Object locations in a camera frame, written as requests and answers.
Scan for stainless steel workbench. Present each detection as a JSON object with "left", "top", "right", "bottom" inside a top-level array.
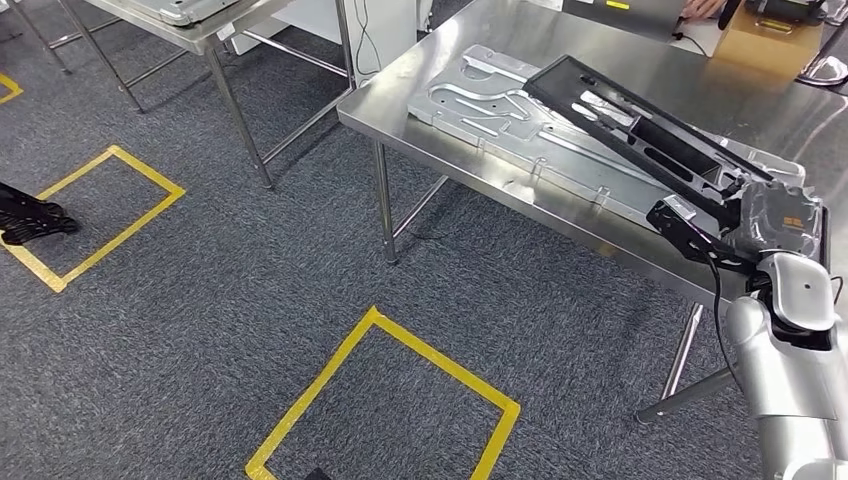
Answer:
[{"left": 336, "top": 0, "right": 848, "bottom": 425}]

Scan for stainless steel table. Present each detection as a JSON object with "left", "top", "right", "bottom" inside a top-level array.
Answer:
[{"left": 0, "top": 0, "right": 359, "bottom": 191}]

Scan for person's hand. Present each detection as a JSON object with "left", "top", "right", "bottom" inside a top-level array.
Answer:
[{"left": 680, "top": 0, "right": 728, "bottom": 20}]

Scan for black laptop cable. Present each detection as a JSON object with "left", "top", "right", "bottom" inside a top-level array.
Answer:
[{"left": 672, "top": 29, "right": 710, "bottom": 58}]

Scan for brown cardboard box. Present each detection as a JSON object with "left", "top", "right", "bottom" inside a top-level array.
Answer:
[{"left": 712, "top": 5, "right": 825, "bottom": 77}]

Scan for black device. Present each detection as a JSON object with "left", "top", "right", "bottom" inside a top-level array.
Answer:
[{"left": 718, "top": 0, "right": 829, "bottom": 31}]

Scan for black plastic plate frame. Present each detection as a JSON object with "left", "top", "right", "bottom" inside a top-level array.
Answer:
[{"left": 521, "top": 54, "right": 776, "bottom": 230}]

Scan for stamped sheet metal panel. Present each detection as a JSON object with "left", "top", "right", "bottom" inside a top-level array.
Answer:
[
  {"left": 405, "top": 44, "right": 806, "bottom": 230},
  {"left": 129, "top": 0, "right": 241, "bottom": 28}
]

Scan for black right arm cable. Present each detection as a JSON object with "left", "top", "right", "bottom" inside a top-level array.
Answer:
[{"left": 702, "top": 254, "right": 747, "bottom": 392}]

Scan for bystander robot black leg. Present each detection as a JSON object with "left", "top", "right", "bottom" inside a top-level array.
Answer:
[{"left": 0, "top": 182, "right": 82, "bottom": 248}]

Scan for chrome stand base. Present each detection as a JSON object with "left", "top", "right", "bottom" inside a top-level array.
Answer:
[{"left": 794, "top": 19, "right": 848, "bottom": 87}]

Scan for grey laptop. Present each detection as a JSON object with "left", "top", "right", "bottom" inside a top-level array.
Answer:
[{"left": 561, "top": 0, "right": 687, "bottom": 44}]

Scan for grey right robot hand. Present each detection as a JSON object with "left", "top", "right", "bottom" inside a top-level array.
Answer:
[{"left": 708, "top": 175, "right": 826, "bottom": 261}]

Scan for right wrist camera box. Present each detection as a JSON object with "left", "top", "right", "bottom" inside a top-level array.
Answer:
[{"left": 645, "top": 193, "right": 760, "bottom": 276}]

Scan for white cabinet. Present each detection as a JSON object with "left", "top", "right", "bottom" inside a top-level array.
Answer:
[{"left": 228, "top": 0, "right": 419, "bottom": 89}]

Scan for white paper sheet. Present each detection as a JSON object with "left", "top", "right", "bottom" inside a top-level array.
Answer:
[{"left": 667, "top": 19, "right": 725, "bottom": 59}]

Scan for black hanging cables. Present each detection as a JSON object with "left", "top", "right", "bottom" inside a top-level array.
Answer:
[{"left": 349, "top": 0, "right": 387, "bottom": 81}]

